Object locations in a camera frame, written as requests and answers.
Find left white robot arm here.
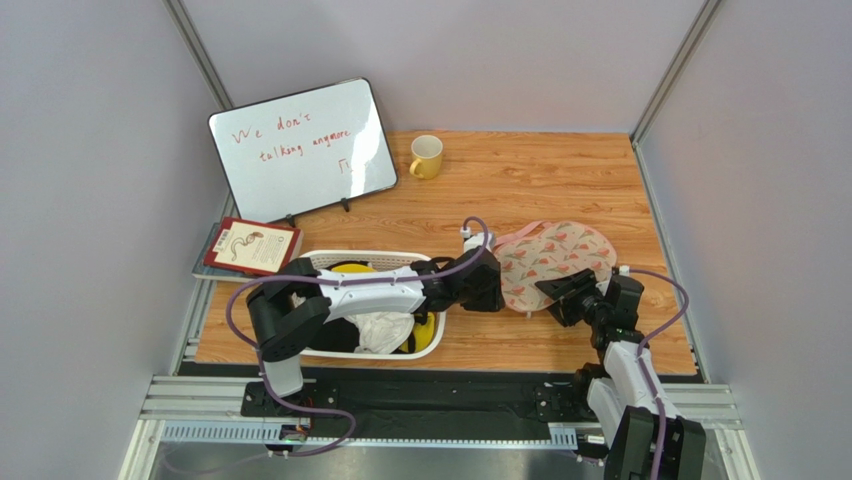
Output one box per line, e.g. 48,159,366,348
246,247,505,397

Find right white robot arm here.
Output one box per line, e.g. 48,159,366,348
535,269,707,479

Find yellow bra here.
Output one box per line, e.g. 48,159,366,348
329,262,439,355

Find black bra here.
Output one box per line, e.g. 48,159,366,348
309,318,360,353

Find white plastic laundry basket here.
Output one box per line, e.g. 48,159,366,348
301,250,446,362

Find yellow ceramic mug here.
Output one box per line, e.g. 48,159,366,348
409,135,444,180

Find white dry-erase board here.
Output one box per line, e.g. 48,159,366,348
208,77,399,223

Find red cover book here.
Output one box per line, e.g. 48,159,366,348
204,217,304,278

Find grey book underneath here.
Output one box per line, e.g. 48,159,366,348
192,223,254,283

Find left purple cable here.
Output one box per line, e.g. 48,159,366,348
224,216,495,457

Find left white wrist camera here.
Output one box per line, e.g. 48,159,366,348
460,226,496,253

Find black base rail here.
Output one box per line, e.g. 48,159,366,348
239,362,634,444

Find aluminium frame rails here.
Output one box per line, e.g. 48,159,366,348
119,372,760,480

